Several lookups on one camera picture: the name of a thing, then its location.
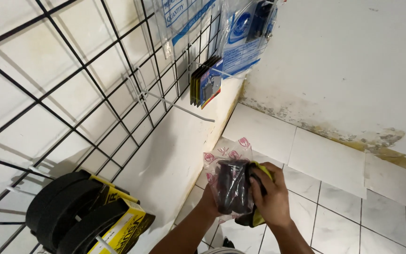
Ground clear bag with blue label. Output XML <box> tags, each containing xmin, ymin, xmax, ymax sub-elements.
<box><xmin>220</xmin><ymin>0</ymin><xmax>279</xmax><ymax>80</ymax></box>
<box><xmin>152</xmin><ymin>0</ymin><xmax>222</xmax><ymax>60</ymax></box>

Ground long white display hook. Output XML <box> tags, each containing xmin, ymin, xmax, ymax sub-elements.
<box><xmin>128</xmin><ymin>69</ymin><xmax>216</xmax><ymax>123</ymax></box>

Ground black brake shoes yellow card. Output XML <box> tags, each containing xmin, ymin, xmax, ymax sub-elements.
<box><xmin>26</xmin><ymin>170</ymin><xmax>130</xmax><ymax>234</ymax></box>
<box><xmin>56</xmin><ymin>198</ymin><xmax>156</xmax><ymax>254</ymax></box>
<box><xmin>35</xmin><ymin>179</ymin><xmax>141</xmax><ymax>250</ymax></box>

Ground yellow and black cloth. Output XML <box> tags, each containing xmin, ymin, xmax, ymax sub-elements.
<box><xmin>235</xmin><ymin>161</ymin><xmax>274</xmax><ymax>228</ymax></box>

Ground clear bag of black parts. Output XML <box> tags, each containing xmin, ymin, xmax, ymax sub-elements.
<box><xmin>203</xmin><ymin>137</ymin><xmax>256</xmax><ymax>224</ymax></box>

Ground person's left hand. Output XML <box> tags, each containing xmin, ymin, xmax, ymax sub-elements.
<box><xmin>199</xmin><ymin>183</ymin><xmax>225</xmax><ymax>217</ymax></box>

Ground person's grey clothing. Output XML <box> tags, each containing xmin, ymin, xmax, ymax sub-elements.
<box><xmin>202</xmin><ymin>246</ymin><xmax>246</xmax><ymax>254</ymax></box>

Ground person's right hand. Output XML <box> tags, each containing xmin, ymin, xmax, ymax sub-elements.
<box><xmin>249</xmin><ymin>162</ymin><xmax>292</xmax><ymax>228</ymax></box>

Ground hanging brake pad packets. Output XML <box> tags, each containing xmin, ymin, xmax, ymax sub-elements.
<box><xmin>190</xmin><ymin>55</ymin><xmax>224</xmax><ymax>109</ymax></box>

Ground black wire grid rack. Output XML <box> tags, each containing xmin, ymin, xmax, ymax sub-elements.
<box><xmin>0</xmin><ymin>0</ymin><xmax>225</xmax><ymax>254</ymax></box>

